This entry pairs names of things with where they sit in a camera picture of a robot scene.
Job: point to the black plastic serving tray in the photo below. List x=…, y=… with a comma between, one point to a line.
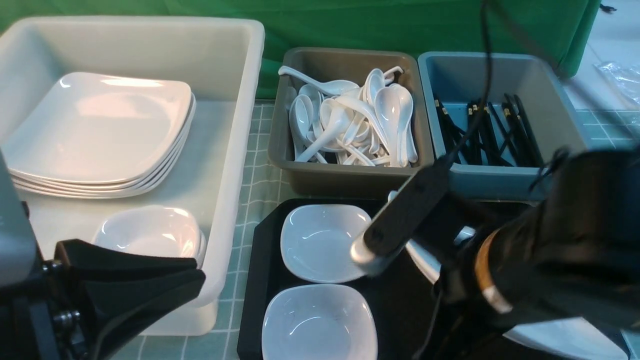
x=400, y=299

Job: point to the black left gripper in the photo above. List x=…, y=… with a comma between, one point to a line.
x=91, y=301

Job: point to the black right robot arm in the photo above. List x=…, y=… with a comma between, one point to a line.
x=574, y=254

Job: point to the green checkered tablecloth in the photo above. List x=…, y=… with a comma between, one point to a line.
x=263, y=188

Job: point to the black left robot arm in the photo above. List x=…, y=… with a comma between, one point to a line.
x=19, y=246

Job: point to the blue-grey plastic chopstick bin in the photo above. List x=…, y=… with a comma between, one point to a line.
x=459, y=78

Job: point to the stack of white plates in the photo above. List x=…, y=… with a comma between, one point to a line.
x=95, y=136

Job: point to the stacked white bowls in tub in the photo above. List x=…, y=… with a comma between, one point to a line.
x=153, y=230

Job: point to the large white square plate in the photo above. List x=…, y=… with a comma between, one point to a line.
x=573, y=338

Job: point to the pile of white spoons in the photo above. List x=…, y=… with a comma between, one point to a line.
x=361, y=125

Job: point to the brown plastic spoon bin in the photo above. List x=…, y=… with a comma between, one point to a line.
x=337, y=180

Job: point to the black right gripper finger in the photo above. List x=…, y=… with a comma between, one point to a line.
x=423, y=210

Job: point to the green backdrop cloth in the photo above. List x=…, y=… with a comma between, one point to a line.
x=560, y=27

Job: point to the small white bowl front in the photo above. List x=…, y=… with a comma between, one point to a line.
x=319, y=322

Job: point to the small white square bowl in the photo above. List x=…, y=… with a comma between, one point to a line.
x=316, y=239

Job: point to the clear plastic bag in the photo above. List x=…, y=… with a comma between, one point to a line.
x=624, y=77

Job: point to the pile of black chopsticks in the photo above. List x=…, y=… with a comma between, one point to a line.
x=495, y=135

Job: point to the large white plastic tub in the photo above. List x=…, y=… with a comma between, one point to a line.
x=220, y=58

